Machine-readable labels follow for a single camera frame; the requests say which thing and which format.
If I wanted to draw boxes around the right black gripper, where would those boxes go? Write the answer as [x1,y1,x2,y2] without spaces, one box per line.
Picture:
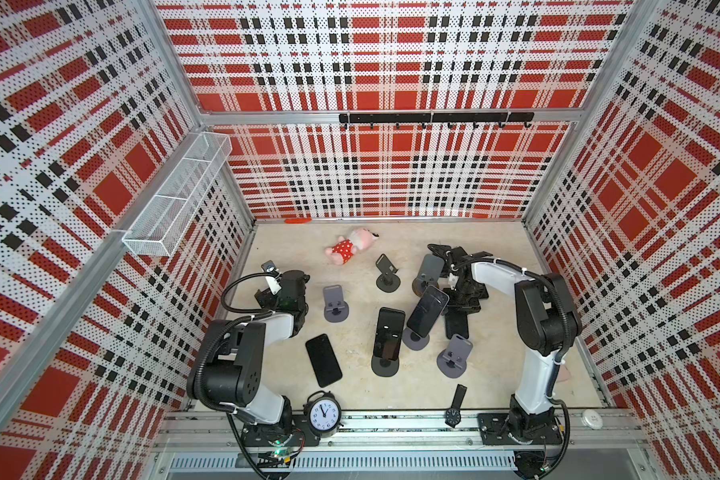
[439,280,480,314]

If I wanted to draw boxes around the black phone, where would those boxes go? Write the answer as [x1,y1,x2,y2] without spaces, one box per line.
[373,307,406,361]
[305,334,343,387]
[444,308,470,339]
[406,285,449,340]

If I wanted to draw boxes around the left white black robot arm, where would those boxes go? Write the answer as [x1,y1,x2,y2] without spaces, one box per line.
[186,267,310,436]

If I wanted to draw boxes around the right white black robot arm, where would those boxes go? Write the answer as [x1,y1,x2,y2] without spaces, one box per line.
[428,244,582,442]

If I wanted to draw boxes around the grey stand back right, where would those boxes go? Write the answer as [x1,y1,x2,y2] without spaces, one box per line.
[412,254,445,297]

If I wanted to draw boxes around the grey stand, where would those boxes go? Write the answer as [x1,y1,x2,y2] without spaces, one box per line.
[412,254,445,297]
[323,285,349,323]
[375,254,401,293]
[402,328,430,351]
[436,334,473,379]

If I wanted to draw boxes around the grey stand left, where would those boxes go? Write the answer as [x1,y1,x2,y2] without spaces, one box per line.
[323,285,349,323]

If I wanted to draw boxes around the grey stand front right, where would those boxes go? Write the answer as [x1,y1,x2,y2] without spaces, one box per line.
[436,334,473,379]

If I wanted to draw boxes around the grey stand centre middle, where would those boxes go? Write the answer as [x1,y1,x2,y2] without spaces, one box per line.
[402,328,430,351]

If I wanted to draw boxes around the grey stand back centre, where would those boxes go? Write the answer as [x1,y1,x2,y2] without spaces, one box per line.
[375,254,401,293]

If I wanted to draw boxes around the dark stand centre front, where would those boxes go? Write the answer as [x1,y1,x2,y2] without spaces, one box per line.
[371,356,400,378]

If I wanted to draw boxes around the pink phone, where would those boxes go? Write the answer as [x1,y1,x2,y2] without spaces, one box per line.
[556,365,571,383]

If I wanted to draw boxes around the pink plush toy red dress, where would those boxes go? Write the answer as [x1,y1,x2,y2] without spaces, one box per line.
[324,228,379,265]

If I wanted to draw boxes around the black alarm clock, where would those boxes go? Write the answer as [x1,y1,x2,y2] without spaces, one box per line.
[303,390,342,438]

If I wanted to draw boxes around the black wristwatch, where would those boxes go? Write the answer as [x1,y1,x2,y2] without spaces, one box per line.
[444,384,467,428]

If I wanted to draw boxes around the white round cap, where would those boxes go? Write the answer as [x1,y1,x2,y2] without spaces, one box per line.
[580,409,604,430]

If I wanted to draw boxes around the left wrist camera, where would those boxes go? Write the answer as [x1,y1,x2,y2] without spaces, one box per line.
[261,260,281,295]

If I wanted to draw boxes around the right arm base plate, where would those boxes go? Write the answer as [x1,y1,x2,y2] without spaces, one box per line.
[477,410,563,447]

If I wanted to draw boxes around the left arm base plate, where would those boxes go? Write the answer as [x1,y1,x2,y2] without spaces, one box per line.
[240,414,320,447]

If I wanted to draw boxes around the white wire mesh basket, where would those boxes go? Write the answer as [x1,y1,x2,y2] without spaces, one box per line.
[123,132,231,257]

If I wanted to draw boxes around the black hook rail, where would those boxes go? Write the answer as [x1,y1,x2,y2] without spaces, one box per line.
[338,111,535,127]

